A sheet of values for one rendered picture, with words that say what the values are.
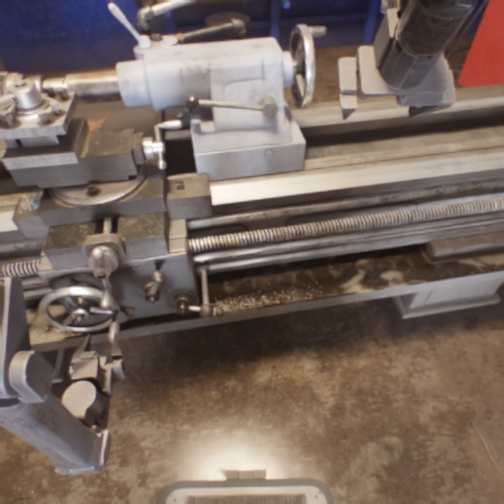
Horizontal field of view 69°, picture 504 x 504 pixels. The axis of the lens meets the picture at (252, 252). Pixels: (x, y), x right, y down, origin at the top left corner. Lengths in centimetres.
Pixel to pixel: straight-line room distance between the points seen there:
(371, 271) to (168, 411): 100
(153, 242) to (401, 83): 71
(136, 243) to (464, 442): 142
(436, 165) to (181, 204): 81
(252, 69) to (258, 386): 121
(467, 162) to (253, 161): 69
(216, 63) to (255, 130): 20
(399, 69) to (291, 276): 108
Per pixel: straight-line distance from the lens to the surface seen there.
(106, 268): 95
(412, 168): 130
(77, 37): 440
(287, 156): 118
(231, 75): 111
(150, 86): 111
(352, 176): 121
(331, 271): 149
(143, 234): 99
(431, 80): 53
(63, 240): 106
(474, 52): 362
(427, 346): 190
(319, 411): 165
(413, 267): 160
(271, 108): 109
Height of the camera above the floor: 156
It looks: 49 degrees down
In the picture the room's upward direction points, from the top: 2 degrees counter-clockwise
